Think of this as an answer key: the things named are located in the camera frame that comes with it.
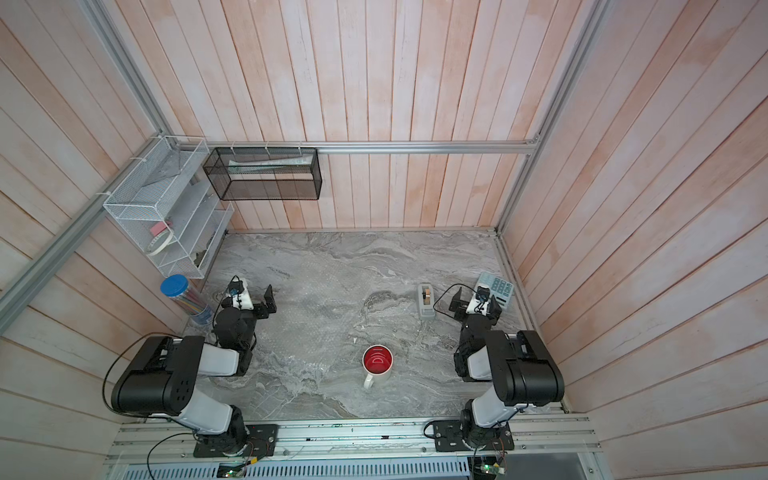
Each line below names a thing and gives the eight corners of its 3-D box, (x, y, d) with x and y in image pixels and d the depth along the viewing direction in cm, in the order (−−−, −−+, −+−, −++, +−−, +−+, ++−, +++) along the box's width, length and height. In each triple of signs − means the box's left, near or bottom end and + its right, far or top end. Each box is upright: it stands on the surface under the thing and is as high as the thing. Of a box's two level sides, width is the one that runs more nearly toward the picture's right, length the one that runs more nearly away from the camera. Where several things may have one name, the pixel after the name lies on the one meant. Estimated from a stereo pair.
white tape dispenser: (418, 318, 98) (420, 310, 94) (416, 291, 105) (417, 283, 100) (434, 318, 98) (437, 310, 94) (431, 291, 105) (433, 283, 100)
